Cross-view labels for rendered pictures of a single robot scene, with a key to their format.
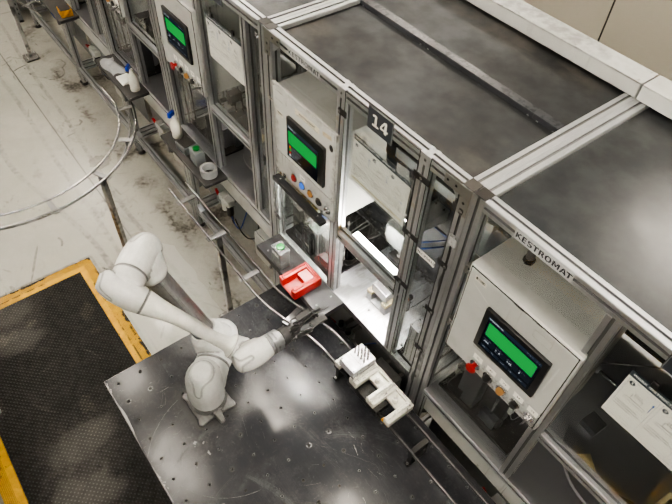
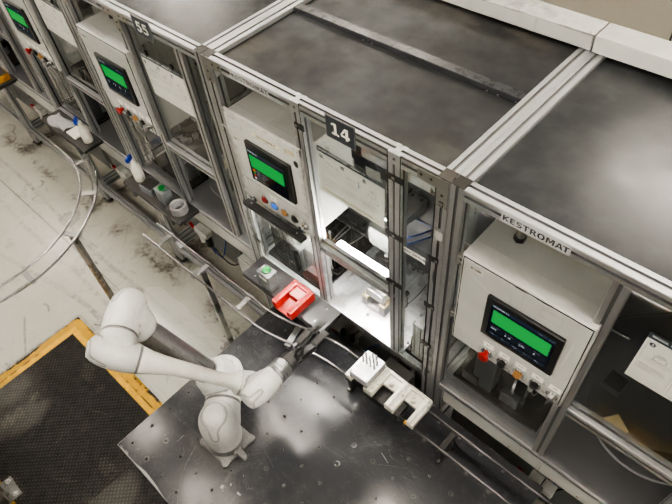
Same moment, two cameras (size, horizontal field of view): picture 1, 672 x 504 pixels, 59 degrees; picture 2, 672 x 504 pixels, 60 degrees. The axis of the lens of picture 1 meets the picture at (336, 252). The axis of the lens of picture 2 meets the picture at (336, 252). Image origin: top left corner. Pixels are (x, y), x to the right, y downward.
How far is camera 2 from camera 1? 12 cm
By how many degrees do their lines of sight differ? 1
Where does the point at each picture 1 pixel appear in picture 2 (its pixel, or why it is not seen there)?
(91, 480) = not seen: outside the picture
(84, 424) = (108, 487)
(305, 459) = (336, 479)
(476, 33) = (417, 17)
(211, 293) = (208, 326)
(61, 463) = not seen: outside the picture
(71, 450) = not seen: outside the picture
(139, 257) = (124, 315)
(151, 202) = (129, 248)
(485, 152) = (453, 138)
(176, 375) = (189, 421)
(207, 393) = (224, 435)
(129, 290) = (121, 352)
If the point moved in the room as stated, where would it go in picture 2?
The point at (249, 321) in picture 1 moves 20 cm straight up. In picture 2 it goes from (251, 350) to (243, 328)
